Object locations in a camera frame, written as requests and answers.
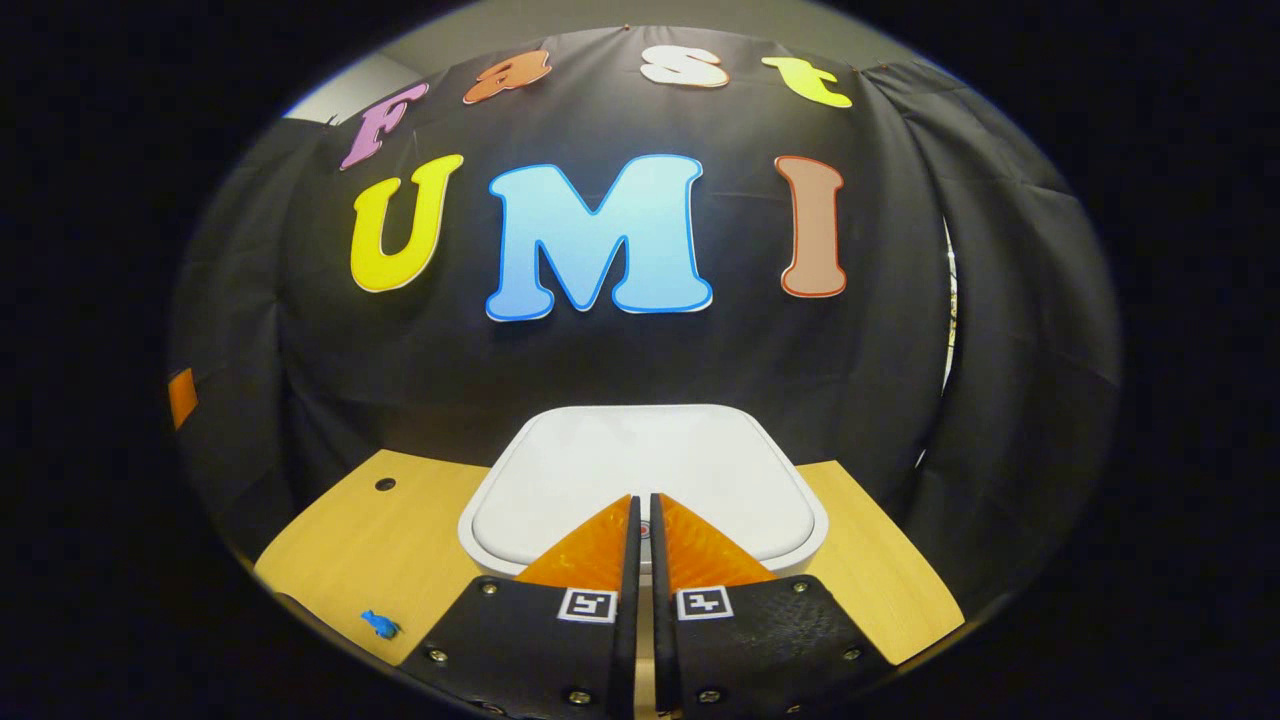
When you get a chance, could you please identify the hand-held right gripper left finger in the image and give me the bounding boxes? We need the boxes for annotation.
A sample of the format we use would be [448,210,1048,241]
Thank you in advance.
[398,493,643,720]

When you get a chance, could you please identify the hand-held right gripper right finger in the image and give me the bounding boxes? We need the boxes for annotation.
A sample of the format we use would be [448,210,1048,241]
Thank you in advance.
[648,492,898,720]

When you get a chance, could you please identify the white desktop garbage bin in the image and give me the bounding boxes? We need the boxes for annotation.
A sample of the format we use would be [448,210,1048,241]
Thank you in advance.
[457,403,831,581]

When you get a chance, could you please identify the black backdrop cloth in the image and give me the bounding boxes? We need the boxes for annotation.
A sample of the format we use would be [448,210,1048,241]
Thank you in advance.
[165,25,1123,611]

